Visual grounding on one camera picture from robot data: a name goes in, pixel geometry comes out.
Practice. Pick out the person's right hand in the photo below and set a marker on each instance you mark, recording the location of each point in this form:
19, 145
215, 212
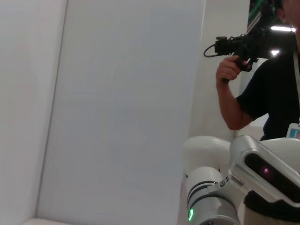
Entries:
228, 69

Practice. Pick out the person's bare right forearm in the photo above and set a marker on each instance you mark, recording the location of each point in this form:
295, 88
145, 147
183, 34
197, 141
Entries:
230, 105

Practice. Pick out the person in black shirt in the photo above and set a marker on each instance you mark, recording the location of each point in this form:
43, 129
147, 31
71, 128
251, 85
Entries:
276, 89

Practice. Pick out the dark panel with green stripes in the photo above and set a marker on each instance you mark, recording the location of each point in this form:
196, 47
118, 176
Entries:
260, 11

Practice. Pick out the white ID badge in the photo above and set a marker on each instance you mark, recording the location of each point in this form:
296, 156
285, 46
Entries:
294, 131

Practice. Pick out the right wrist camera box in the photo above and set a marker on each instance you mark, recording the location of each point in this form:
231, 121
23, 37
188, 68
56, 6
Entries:
257, 168

